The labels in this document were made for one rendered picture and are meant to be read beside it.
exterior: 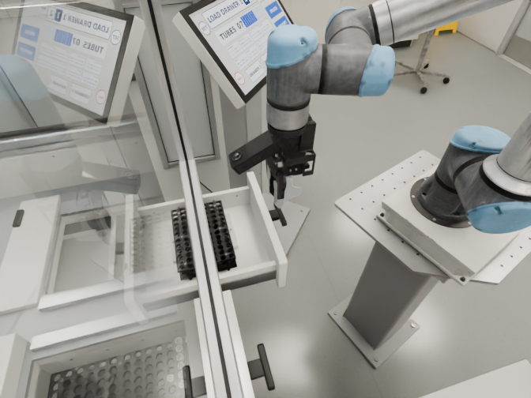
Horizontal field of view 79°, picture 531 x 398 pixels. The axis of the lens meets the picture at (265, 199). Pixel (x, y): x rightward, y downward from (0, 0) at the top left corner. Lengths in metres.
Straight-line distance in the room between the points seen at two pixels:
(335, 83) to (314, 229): 1.45
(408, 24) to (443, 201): 0.47
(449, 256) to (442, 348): 0.89
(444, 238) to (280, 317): 0.93
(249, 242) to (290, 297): 0.89
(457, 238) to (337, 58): 0.60
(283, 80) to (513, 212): 0.50
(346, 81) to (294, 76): 0.08
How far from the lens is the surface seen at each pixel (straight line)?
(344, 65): 0.52
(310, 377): 1.55
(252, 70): 1.14
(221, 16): 1.16
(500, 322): 1.95
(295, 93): 0.53
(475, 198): 0.79
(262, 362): 0.61
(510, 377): 0.91
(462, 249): 0.94
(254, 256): 0.79
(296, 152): 0.63
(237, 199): 0.87
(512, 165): 0.74
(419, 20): 0.65
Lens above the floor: 1.50
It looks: 47 degrees down
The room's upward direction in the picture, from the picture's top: straight up
